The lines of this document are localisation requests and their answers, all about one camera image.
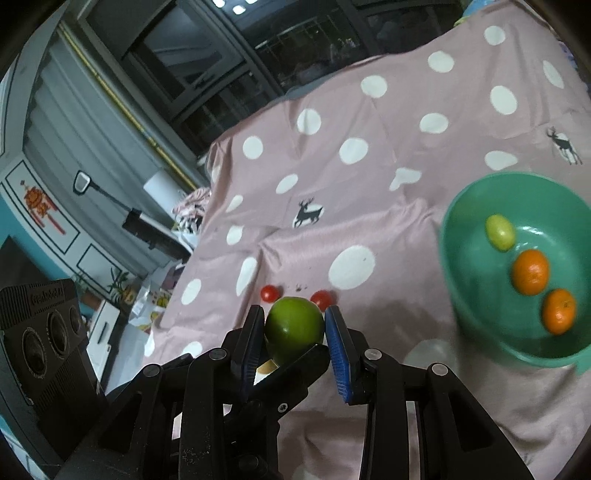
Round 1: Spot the orange tangerine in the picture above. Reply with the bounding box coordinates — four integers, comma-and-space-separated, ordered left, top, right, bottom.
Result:
542, 288, 578, 335
511, 249, 551, 296

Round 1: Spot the potted green plant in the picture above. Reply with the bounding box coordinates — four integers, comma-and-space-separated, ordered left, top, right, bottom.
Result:
108, 270, 132, 303

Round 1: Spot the red wall ornament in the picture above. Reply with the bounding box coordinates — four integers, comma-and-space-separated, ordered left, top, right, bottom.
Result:
21, 180, 63, 236

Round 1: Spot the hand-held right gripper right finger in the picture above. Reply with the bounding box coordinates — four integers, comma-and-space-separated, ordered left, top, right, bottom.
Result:
324, 306, 537, 480

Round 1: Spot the grey panelled cabinet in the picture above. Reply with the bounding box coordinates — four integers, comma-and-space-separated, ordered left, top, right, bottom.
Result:
0, 28, 208, 278

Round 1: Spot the dark window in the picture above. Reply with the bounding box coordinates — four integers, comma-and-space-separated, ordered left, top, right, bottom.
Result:
78, 0, 467, 155

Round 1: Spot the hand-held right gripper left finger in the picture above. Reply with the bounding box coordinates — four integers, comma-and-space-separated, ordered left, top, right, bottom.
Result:
69, 305, 267, 480

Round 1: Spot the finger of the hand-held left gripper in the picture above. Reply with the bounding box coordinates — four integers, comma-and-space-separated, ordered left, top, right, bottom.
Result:
233, 344, 331, 462

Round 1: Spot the green plastic bowl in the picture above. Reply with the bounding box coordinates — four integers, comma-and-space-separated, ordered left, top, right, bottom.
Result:
438, 172, 591, 370

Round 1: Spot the pink dotted blanket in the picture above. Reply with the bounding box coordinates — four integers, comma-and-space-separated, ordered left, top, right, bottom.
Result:
143, 0, 591, 480

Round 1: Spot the small yellow-green fruit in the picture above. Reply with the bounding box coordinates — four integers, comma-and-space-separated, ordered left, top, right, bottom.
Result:
485, 214, 516, 252

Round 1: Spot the pile of pink clothes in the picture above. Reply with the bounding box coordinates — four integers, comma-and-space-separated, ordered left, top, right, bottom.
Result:
173, 187, 213, 232

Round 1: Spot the large green apple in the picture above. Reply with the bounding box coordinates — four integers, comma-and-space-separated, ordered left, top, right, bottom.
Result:
264, 296, 325, 365

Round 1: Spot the white paper roll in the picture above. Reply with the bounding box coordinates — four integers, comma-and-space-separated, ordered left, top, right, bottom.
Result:
143, 171, 185, 213

